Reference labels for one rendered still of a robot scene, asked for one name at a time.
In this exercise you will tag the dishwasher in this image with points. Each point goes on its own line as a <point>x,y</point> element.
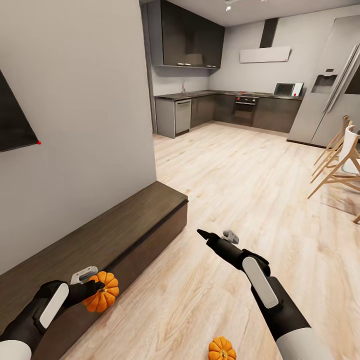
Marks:
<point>182,115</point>

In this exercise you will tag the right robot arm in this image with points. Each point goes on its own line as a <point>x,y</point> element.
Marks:
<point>293,335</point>

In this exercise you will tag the wall mounted tv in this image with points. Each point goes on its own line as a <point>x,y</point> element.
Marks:
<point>15,129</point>

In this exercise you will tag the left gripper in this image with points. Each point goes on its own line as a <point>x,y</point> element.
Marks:
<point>85,291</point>

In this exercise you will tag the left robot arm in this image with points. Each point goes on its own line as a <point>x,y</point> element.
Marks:
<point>22,336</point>

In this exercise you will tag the pumpkin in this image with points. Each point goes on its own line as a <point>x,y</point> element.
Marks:
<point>221,349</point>
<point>104,297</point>

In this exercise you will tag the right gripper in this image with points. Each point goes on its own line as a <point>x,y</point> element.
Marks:
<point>217,244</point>

